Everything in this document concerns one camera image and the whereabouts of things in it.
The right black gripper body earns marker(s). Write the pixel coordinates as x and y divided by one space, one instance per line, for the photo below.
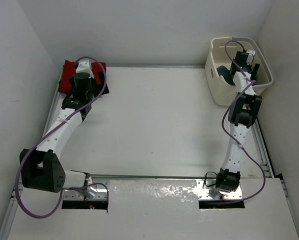
253 73

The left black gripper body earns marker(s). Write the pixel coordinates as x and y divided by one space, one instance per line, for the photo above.
96 89

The teal shirt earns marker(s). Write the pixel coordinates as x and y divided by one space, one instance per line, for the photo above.
224 72

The red garment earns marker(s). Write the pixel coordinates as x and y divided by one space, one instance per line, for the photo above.
69 70

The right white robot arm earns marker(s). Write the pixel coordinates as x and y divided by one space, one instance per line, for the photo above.
242 115

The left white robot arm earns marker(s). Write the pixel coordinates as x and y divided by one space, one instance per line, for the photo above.
42 168

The beige laundry basket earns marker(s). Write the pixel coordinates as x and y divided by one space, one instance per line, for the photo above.
222 51

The white front cover board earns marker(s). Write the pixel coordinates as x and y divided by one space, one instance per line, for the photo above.
165 210

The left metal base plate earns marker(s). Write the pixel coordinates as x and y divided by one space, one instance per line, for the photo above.
94 189

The metal base plate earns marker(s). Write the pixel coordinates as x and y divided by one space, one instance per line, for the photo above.
206 191
94 189

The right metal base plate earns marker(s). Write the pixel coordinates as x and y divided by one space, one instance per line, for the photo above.
206 191

